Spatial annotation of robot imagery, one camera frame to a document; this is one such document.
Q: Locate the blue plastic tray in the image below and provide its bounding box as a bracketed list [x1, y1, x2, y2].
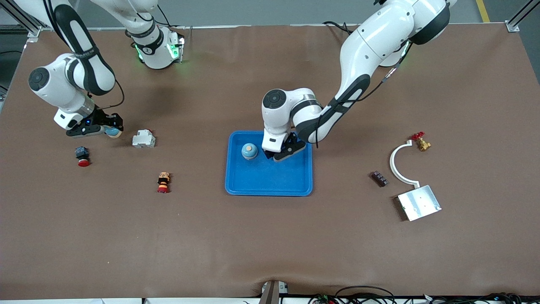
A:
[225, 130, 313, 197]

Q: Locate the white circuit breaker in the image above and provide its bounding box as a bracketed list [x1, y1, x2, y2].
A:
[132, 129, 156, 149]

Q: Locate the red emergency stop button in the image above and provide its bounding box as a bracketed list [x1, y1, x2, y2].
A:
[75, 146, 91, 167]

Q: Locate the grey table edge clamp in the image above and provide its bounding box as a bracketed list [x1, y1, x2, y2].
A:
[258, 280, 290, 304]

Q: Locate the silver aluminium plate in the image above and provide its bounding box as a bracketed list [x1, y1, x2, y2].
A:
[394, 185, 442, 222]

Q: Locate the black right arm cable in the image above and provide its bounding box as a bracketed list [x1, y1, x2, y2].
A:
[89, 78, 125, 111]

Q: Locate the aluminium frame profile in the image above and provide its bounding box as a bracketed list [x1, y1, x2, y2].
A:
[505, 0, 540, 33]
[0, 3, 42, 38]

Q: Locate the white curved bracket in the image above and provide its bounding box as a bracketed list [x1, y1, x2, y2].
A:
[389, 140, 420, 187]

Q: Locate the black right base cable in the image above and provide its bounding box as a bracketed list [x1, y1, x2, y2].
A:
[155, 3, 186, 30]

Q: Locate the black base cable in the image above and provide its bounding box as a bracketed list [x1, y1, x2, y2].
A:
[323, 20, 355, 36]
[155, 3, 186, 30]

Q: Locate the black left base cable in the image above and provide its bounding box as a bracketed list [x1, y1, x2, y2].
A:
[323, 20, 355, 36]

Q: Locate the brass valve with red handle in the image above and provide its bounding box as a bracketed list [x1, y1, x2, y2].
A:
[412, 132, 432, 152]

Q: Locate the black cable loop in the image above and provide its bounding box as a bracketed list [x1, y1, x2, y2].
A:
[335, 286, 396, 304]

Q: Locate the tangled black cable bundle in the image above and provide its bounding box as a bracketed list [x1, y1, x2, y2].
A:
[422, 291, 540, 304]

